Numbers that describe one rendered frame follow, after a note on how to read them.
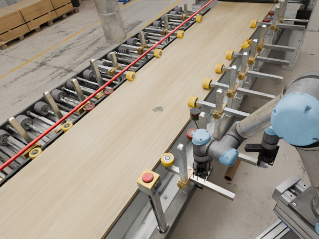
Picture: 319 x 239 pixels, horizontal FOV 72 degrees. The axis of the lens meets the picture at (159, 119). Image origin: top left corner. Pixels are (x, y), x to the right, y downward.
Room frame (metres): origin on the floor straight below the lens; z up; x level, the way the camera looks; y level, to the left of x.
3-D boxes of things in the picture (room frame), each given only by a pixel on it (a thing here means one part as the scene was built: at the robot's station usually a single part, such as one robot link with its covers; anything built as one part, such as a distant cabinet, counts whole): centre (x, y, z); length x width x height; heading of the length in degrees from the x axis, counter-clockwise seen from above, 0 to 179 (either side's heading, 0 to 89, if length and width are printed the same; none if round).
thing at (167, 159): (0.80, -0.01, 0.85); 0.08 x 0.08 x 0.11
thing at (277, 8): (2.22, -1.36, 0.91); 0.03 x 0.03 x 0.48; 50
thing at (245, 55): (1.45, -0.72, 0.90); 0.03 x 0.03 x 0.48; 50
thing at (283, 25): (2.23, -1.42, 0.95); 0.50 x 0.04 x 0.04; 50
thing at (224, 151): (0.54, -0.24, 1.23); 0.11 x 0.11 x 0.08; 42
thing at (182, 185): (0.70, -0.10, 0.81); 0.13 x 0.06 x 0.05; 140
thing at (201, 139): (0.60, -0.16, 1.23); 0.09 x 0.08 x 0.11; 42
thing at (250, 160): (0.83, -0.35, 0.84); 0.43 x 0.03 x 0.04; 50
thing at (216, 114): (1.08, -0.42, 0.95); 0.13 x 0.06 x 0.05; 140
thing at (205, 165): (0.60, -0.16, 1.07); 0.09 x 0.08 x 0.12; 161
